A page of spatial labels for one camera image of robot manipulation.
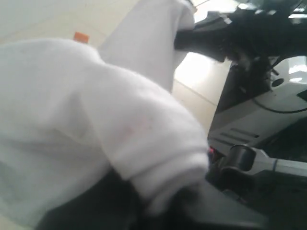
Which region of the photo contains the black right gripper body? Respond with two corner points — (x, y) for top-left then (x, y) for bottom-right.
(174, 4), (307, 65)

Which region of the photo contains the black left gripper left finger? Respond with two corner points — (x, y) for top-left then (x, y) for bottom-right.
(36, 171), (149, 230)

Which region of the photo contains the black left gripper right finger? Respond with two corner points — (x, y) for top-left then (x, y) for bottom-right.
(165, 180), (269, 230)

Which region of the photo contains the white t-shirt red print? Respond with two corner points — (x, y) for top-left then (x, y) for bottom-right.
(0, 0), (209, 230)

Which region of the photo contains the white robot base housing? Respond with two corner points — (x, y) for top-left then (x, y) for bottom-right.
(208, 56), (307, 151)

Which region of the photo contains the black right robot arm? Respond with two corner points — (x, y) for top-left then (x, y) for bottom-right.
(174, 0), (307, 111)

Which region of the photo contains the orange tape marker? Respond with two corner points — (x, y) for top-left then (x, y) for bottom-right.
(73, 32), (90, 44)

